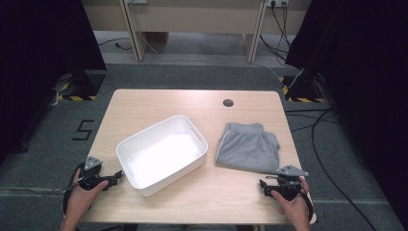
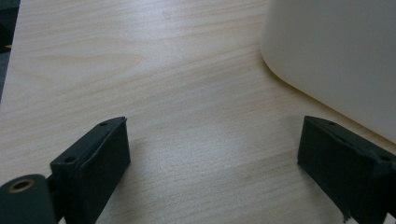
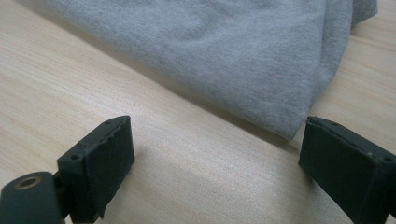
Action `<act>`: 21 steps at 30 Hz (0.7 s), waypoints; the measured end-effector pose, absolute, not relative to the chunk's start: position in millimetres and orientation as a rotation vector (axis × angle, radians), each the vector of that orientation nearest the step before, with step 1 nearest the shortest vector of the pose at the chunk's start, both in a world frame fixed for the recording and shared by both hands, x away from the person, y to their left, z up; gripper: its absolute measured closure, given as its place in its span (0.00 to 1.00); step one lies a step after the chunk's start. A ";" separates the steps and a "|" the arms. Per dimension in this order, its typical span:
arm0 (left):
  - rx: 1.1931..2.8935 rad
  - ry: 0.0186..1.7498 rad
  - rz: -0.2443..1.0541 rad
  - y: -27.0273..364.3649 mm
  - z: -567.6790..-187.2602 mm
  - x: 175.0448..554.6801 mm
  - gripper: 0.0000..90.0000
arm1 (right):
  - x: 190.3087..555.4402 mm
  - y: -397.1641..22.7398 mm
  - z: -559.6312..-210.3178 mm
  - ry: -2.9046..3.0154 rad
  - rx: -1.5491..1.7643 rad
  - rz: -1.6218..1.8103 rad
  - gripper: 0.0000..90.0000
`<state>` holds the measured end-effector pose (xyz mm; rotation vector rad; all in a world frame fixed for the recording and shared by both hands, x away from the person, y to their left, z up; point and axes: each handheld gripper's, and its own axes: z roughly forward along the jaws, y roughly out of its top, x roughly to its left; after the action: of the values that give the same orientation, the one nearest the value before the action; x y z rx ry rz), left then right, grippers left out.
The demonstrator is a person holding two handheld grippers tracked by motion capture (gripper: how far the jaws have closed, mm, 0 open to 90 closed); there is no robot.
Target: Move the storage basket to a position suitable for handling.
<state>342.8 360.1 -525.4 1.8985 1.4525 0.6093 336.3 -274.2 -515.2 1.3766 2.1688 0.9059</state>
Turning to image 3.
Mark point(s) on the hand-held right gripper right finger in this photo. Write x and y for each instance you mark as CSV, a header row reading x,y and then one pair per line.
x,y
345,168

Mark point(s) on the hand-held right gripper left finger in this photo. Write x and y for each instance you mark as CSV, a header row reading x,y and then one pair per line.
x,y
99,161

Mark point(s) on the grey sweatpants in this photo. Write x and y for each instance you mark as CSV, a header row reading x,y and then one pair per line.
x,y
218,46

